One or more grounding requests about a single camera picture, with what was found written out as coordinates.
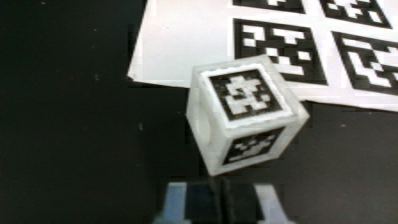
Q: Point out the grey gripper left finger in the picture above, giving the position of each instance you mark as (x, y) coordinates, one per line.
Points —
(189, 205)

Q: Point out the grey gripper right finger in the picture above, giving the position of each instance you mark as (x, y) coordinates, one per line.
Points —
(253, 205)

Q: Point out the white tagged cube nut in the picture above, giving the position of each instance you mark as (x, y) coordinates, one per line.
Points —
(244, 112)

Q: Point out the white marker sheet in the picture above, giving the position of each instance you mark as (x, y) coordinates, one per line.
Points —
(328, 38)

